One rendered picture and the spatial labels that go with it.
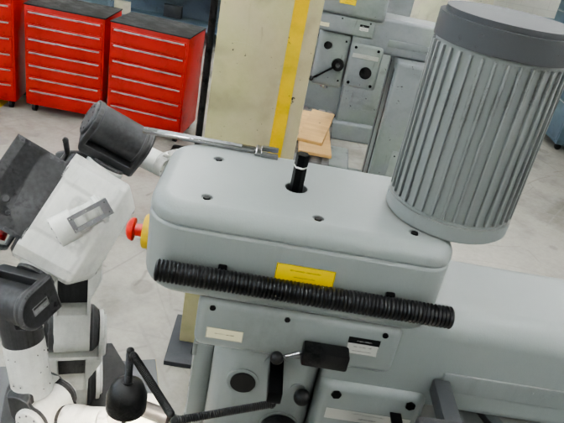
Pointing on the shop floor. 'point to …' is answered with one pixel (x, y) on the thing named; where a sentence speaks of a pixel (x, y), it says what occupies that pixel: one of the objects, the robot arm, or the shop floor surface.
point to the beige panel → (254, 96)
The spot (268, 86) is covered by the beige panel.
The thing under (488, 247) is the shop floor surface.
